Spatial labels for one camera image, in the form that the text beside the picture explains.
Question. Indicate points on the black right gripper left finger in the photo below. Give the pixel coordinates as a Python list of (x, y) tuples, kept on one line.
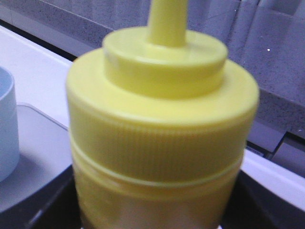
[(61, 211)]

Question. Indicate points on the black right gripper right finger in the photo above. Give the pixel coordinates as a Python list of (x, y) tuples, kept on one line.
[(252, 206)]

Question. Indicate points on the light blue plastic cup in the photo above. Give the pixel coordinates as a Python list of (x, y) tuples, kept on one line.
[(9, 135)]

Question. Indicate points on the yellow squeeze bottle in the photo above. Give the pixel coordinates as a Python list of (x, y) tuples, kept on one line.
[(159, 118)]

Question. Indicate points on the silver digital kitchen scale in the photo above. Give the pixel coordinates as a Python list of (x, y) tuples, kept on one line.
[(42, 173)]

